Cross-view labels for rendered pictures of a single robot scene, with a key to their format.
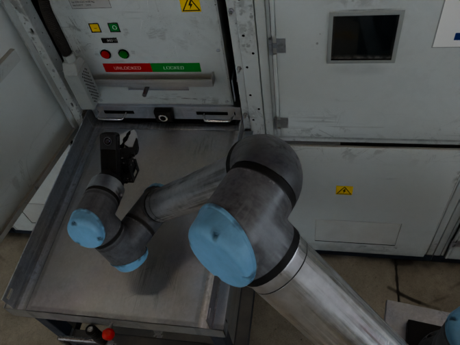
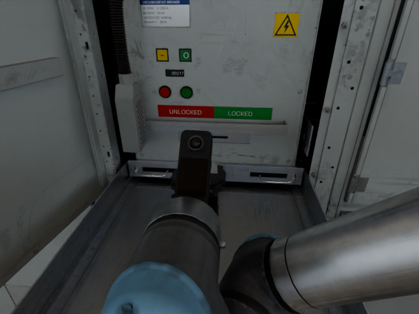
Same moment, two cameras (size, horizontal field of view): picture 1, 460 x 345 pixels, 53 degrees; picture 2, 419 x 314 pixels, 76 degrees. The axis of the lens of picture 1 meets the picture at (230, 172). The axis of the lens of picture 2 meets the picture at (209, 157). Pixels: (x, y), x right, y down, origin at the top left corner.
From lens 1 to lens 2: 0.89 m
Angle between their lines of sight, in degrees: 25
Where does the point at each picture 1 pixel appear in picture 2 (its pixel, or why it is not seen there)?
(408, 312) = not seen: outside the picture
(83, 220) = (161, 300)
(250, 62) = (343, 101)
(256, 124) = (322, 189)
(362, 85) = not seen: outside the picture
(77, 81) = (130, 108)
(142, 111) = not seen: hidden behind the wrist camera
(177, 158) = (235, 221)
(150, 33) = (226, 65)
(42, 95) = (76, 133)
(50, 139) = (72, 190)
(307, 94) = (404, 145)
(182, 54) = (255, 95)
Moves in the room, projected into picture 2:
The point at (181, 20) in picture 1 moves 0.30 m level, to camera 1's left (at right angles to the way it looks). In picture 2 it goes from (269, 48) to (144, 52)
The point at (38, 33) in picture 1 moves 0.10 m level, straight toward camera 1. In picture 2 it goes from (93, 52) to (103, 56)
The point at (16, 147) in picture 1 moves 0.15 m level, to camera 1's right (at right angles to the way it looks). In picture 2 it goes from (22, 185) to (94, 177)
